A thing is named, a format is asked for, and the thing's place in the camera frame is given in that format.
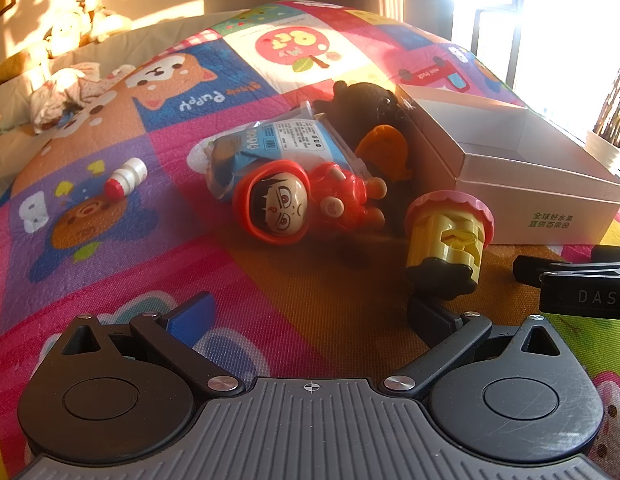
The crumpled white patterned cloth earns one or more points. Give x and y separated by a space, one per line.
74 95

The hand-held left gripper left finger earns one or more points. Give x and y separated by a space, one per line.
192 317

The yellow pillow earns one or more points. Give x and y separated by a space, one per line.
14 70

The dry twig plant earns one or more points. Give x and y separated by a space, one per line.
615 110

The white cardboard box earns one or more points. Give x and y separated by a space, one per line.
515 200

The colourful cartoon play mat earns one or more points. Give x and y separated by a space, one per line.
290 285

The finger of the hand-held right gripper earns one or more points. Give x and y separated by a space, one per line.
540 266
612 252

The red doll toy black hair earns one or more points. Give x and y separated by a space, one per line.
340 190

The beige sofa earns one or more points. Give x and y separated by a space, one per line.
9 110

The black plush toy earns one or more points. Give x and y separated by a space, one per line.
360 105

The white plant pot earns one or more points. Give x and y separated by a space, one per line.
602 152

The beige bear plush toy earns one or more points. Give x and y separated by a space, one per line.
102 15

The white and yellow plush toy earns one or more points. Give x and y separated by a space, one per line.
64 35

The blue snack packet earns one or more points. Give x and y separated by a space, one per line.
285 140

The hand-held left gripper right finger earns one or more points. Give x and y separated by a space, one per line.
430 319

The small white bottle red cap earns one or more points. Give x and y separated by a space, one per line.
124 177

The large window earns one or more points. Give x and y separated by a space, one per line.
540 35

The yellow toy with pink cap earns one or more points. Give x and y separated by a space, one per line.
440 240

